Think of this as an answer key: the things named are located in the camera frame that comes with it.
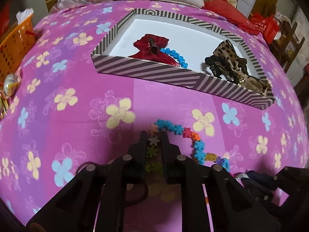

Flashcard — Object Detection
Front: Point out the black scrunchie hair tie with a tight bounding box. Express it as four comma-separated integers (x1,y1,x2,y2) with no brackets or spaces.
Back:
202,55,230,79

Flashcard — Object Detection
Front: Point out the foil wrapped candy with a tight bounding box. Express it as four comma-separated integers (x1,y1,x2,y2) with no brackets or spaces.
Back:
1,73,21,99

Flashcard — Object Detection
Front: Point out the grey white braided hair ring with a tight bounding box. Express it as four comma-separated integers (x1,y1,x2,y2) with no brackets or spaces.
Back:
233,172,250,182

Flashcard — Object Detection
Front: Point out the red paper bag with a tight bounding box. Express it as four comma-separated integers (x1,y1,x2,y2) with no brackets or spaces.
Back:
250,12,280,45

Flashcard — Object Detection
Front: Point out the red satin hair bow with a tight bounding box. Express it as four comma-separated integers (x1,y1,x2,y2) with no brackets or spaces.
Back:
129,34,180,67

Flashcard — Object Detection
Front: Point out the dark brown scrunchie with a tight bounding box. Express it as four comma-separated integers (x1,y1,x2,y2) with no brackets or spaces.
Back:
235,57,249,75

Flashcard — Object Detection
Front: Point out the colourful snowflake bead bracelet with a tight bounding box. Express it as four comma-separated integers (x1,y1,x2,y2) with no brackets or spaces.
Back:
144,118,231,173

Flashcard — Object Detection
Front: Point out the leopard print hair bow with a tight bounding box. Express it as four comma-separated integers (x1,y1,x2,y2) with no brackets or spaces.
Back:
211,40,271,96

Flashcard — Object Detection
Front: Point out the orange plastic basket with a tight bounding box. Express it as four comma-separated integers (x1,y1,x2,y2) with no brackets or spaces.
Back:
0,15,36,84

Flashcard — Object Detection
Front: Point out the striped chevron gift box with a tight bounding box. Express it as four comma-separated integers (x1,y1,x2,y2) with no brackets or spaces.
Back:
91,9,275,110

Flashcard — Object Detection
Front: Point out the pink floral bedsheet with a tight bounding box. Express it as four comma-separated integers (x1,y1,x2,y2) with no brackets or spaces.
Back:
1,1,308,224

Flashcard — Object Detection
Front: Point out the red cushion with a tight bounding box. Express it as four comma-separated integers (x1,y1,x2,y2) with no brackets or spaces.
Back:
202,0,259,36

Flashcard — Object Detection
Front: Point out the blue bead bracelet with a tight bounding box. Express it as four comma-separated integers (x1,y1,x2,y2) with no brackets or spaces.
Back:
159,47,189,69

